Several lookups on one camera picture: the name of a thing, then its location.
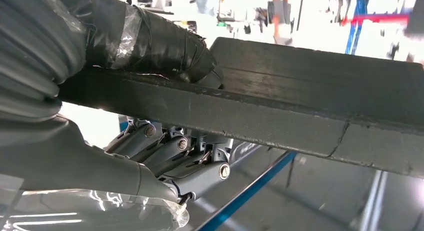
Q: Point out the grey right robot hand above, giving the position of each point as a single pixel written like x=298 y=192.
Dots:
x=66 y=163

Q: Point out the steel workbench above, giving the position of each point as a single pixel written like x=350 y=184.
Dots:
x=314 y=196

